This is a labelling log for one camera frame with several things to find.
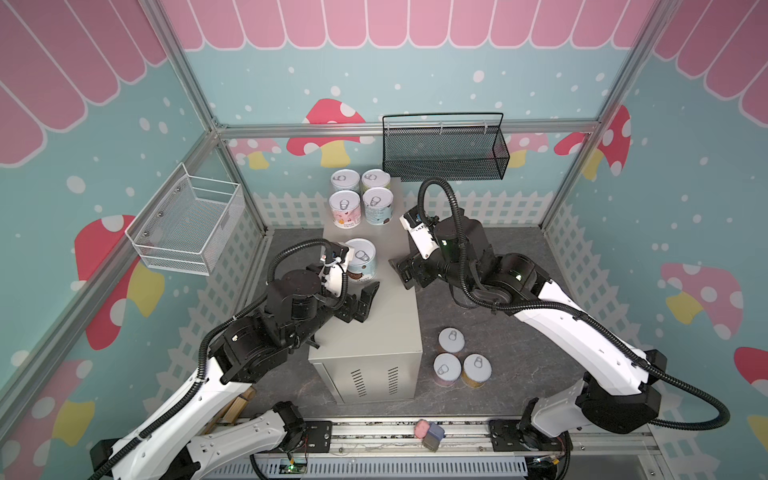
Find orange label can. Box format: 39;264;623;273
461;353;493;389

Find black mesh wall basket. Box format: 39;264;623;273
381;112;510;182

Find white wire wall basket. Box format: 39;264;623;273
125;164;245;276

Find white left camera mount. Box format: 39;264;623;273
319;241;350;297

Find green label can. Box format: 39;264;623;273
361;169;391;192

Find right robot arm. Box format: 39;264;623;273
391;177;731;451

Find pink label can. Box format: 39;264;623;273
329;190;362;229
438;327;466;356
433;353;462;387

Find grey metal cabinet counter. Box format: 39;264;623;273
308;177;423;405

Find teal label can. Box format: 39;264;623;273
331;169;360;193
345;238;377;282

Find wooden block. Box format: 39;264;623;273
201;387;256;435

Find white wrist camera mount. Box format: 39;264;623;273
400;206;439;260

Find pink blue grey erasers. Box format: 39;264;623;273
414;419;445;452

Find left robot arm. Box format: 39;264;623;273
90;238;376;479

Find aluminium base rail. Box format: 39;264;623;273
179;416;673;479

